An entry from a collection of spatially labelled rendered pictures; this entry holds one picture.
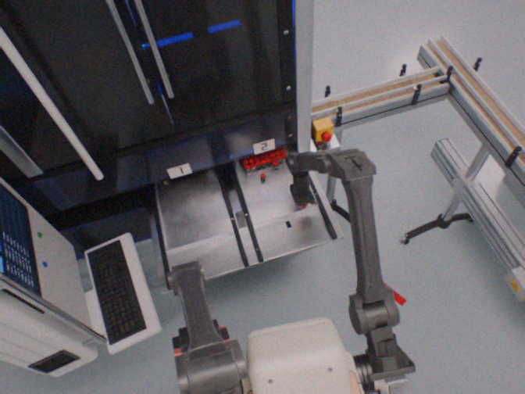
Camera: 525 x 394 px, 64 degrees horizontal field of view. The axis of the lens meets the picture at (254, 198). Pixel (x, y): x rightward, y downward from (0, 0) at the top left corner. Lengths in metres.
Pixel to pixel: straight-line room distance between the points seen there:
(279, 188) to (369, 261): 0.75
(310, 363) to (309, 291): 1.53
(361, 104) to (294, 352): 1.26
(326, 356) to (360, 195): 0.36
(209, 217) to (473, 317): 1.54
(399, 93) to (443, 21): 2.14
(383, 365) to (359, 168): 0.47
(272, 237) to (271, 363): 0.75
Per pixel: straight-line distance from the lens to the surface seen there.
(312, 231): 1.59
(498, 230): 2.15
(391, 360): 1.10
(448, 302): 2.54
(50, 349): 1.47
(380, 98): 1.96
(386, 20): 4.01
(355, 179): 0.97
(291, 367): 0.92
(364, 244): 1.01
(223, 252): 1.58
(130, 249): 1.78
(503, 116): 2.02
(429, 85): 2.06
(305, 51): 1.40
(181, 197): 1.73
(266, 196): 1.67
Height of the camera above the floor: 2.29
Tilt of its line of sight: 57 degrees down
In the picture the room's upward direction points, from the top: 10 degrees counter-clockwise
